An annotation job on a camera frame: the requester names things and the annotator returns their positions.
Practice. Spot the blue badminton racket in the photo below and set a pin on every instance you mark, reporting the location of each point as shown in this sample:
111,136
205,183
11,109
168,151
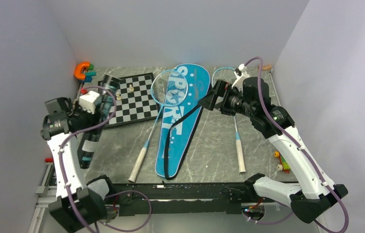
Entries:
168,89
227,74

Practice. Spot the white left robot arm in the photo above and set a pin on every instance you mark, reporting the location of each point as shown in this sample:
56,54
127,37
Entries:
78,203

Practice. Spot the black white chessboard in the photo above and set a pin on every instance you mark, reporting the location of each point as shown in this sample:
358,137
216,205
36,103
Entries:
136,106

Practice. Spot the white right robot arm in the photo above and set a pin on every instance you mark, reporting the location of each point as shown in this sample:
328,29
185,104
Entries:
315,192

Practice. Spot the orange horseshoe magnet toy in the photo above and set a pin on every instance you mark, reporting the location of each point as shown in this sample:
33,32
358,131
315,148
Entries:
81,70

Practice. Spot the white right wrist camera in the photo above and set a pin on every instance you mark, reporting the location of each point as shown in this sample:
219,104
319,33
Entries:
240,74

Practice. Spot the blue racket bag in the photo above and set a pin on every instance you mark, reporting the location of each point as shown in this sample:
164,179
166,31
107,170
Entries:
179,123

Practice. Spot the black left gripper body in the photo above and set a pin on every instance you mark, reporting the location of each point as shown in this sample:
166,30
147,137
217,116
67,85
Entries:
85,120

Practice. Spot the black shuttlecock tube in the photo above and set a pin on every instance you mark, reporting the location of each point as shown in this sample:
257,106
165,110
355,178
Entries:
89,140

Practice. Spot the right blue badminton racket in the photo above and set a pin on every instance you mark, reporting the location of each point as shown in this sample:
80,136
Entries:
227,74

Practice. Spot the small wooden arch block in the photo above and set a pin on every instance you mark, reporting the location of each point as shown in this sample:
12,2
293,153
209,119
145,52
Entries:
266,67

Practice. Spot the teal toy blocks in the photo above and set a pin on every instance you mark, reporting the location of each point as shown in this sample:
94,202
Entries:
89,73

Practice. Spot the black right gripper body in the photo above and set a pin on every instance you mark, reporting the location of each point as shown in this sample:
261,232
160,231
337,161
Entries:
233,102

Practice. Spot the left blue badminton racket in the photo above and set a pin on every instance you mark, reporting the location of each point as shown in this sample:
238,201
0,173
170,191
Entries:
168,89

